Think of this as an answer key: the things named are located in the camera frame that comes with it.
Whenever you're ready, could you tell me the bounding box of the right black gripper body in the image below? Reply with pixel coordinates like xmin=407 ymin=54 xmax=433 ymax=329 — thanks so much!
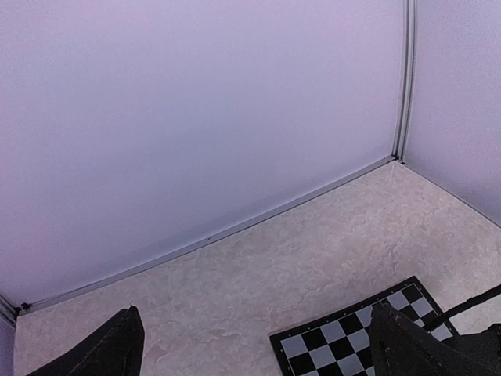
xmin=443 ymin=324 xmax=500 ymax=368

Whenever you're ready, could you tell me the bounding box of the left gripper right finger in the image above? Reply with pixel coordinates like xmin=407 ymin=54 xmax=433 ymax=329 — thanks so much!
xmin=369 ymin=303 xmax=493 ymax=376

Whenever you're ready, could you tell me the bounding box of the black grey chess board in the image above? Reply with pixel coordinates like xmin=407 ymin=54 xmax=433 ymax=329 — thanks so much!
xmin=270 ymin=277 xmax=442 ymax=375

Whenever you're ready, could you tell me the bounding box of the aluminium corner post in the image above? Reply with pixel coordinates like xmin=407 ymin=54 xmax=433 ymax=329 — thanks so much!
xmin=391 ymin=0 xmax=418 ymax=164
xmin=0 ymin=295 xmax=19 ymax=327

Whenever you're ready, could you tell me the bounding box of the right aluminium corner post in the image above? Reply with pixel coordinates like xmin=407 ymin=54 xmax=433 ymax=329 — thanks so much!
xmin=391 ymin=0 xmax=418 ymax=164

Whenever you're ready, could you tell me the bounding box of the left aluminium corner post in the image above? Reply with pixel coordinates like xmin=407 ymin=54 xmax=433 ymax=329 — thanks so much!
xmin=0 ymin=295 xmax=19 ymax=327

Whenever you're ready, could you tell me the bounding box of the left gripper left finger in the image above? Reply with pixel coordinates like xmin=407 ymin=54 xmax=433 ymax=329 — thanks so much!
xmin=32 ymin=307 xmax=145 ymax=376

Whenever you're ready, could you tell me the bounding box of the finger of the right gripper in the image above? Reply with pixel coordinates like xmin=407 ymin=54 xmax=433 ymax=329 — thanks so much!
xmin=424 ymin=284 xmax=501 ymax=332

